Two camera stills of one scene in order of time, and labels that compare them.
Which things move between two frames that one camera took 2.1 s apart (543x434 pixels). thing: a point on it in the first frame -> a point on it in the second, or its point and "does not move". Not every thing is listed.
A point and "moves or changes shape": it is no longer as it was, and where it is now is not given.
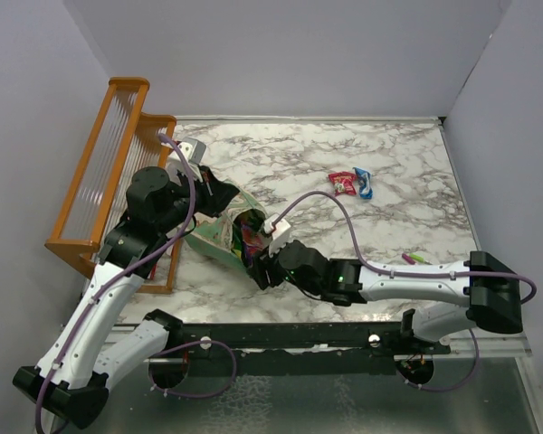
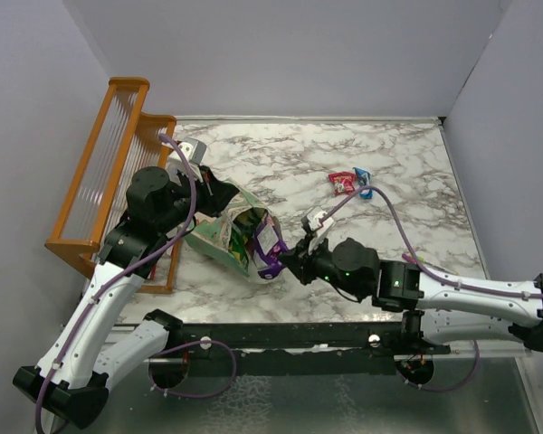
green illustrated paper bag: [212, 235] does not move
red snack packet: [344, 183] does not move
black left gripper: [216, 194] does not move
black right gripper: [262, 268] -> [300, 259]
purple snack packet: [251, 238] moves or changes shape
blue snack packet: [366, 190] does not move
